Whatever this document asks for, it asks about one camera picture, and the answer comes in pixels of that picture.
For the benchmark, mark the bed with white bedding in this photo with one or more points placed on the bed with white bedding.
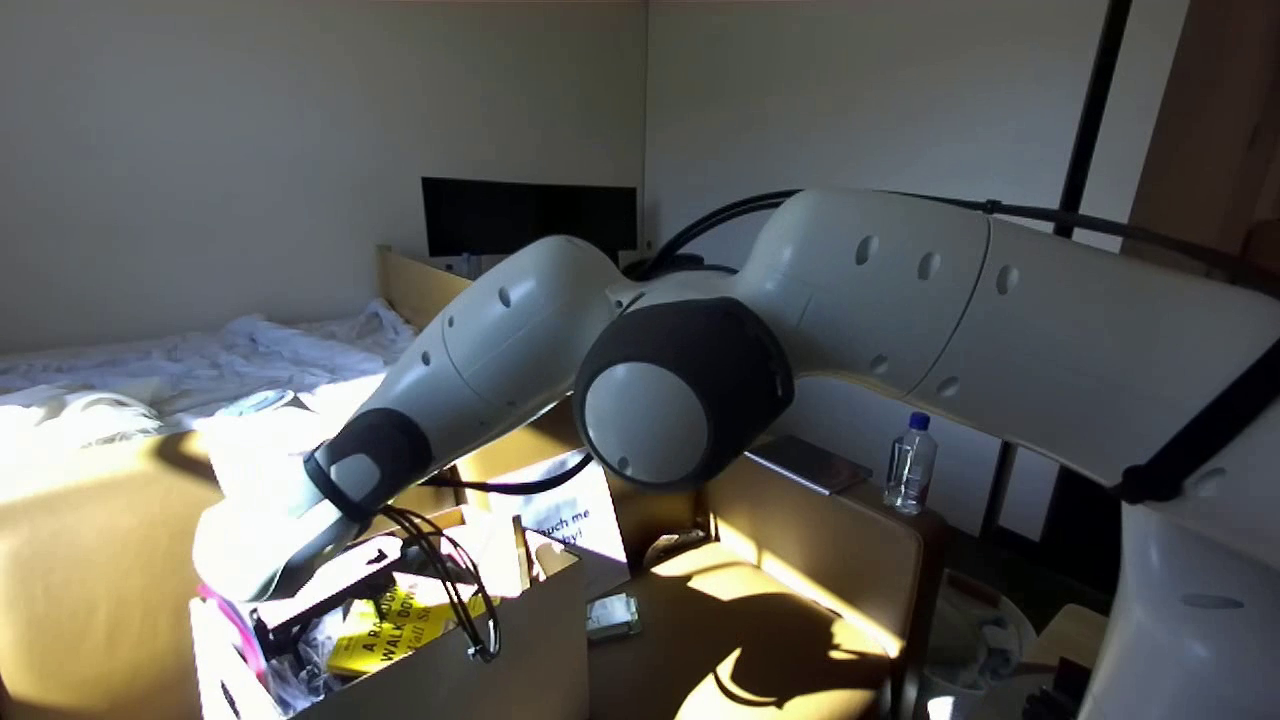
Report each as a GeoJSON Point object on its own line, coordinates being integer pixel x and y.
{"type": "Point", "coordinates": [108, 395]}

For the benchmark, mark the white cardboard box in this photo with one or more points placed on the white cardboard box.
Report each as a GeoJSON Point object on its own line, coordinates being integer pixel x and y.
{"type": "Point", "coordinates": [480, 627]}

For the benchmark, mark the black computer monitor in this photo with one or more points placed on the black computer monitor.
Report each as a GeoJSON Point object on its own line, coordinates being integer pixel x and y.
{"type": "Point", "coordinates": [495, 217]}

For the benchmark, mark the yellow book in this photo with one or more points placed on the yellow book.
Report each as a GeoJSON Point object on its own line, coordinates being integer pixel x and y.
{"type": "Point", "coordinates": [378, 632]}

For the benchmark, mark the clear plastic water bottle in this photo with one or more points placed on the clear plastic water bottle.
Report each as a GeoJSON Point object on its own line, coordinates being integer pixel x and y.
{"type": "Point", "coordinates": [909, 464]}

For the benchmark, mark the brown sofa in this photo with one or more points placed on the brown sofa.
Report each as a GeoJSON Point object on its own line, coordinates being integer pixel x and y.
{"type": "Point", "coordinates": [743, 601]}

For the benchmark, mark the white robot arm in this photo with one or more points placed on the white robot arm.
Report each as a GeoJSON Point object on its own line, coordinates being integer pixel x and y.
{"type": "Point", "coordinates": [1148, 380]}

